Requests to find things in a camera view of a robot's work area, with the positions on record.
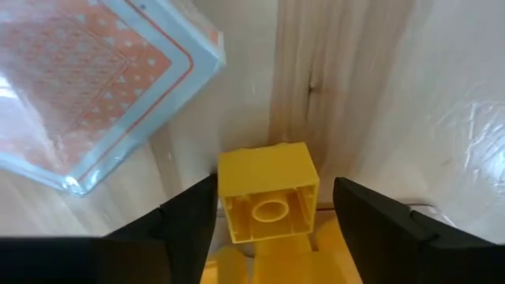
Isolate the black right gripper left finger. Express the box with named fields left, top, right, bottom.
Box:
left=0, top=173, right=219, bottom=284

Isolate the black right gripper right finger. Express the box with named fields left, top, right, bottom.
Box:
left=333, top=176, right=505, bottom=284

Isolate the large yellow building block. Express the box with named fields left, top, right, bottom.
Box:
left=252, top=216, right=364, bottom=284

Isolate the small yellow single-stud block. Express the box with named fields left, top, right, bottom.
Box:
left=216, top=141, right=320, bottom=245

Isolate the orange playing card deck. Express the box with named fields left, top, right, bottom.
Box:
left=0, top=0, right=227, bottom=197

